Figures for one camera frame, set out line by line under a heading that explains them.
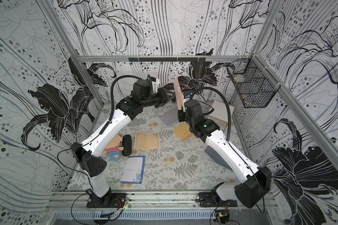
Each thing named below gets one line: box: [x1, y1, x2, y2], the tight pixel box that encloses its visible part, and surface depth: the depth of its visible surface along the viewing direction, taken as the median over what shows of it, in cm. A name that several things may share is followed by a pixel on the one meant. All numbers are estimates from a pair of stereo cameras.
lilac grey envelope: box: [159, 105, 178, 126], surface depth 114 cm
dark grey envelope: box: [204, 145, 234, 173], surface depth 90 cm
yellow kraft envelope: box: [172, 121, 194, 141], surface depth 101 cm
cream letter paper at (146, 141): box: [134, 130, 160, 150], surface depth 97 cm
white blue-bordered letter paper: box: [120, 155, 146, 185], surface depth 85 cm
